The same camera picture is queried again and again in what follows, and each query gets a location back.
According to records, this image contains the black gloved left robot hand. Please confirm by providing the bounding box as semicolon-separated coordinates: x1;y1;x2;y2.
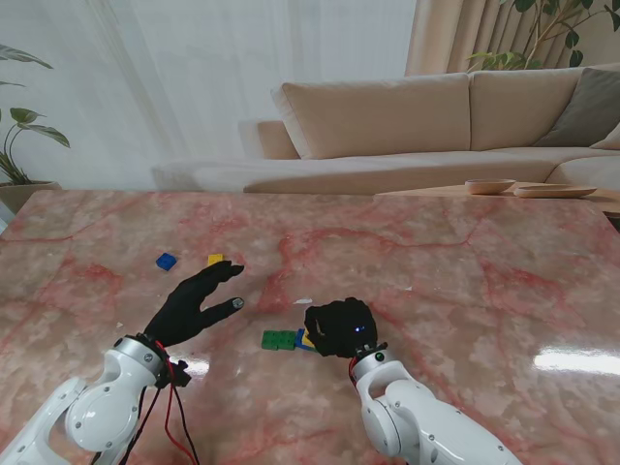
144;260;246;348

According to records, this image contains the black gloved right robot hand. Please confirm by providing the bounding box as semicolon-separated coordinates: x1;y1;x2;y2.
303;298;378;359

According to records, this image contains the light wooden coffee table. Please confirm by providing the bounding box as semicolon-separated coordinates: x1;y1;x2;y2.
375;181;620;219

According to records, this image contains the beige plant pot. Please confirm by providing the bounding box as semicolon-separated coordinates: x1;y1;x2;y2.
0;181;62;214

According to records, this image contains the wooden bowl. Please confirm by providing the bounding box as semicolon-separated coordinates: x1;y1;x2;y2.
464;178;517;196

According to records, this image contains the beige sofa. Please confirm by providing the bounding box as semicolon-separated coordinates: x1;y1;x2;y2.
149;65;620;196

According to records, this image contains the variegated leafy house plant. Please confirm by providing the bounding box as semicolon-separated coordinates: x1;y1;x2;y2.
0;44;72;188

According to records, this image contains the sheer white curtain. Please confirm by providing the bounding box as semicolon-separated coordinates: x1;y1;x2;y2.
0;0;418;190

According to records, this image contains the flat wooden plate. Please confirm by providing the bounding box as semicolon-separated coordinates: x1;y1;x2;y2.
512;184;598;199

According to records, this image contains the beige curtain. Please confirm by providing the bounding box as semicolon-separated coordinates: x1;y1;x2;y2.
404;0;620;78

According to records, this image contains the dark green leafy tree plant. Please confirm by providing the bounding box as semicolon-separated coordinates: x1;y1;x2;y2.
467;0;595;74

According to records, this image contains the grey sofa cushion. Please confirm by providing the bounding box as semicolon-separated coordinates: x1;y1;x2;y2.
535;67;620;149

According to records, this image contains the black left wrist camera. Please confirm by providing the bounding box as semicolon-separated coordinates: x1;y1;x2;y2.
164;358;191;388

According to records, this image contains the red left arm cable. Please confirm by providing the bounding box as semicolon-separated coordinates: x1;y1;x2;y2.
153;340;200;465

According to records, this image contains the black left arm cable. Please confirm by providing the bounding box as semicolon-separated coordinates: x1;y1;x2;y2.
118;382;166;465

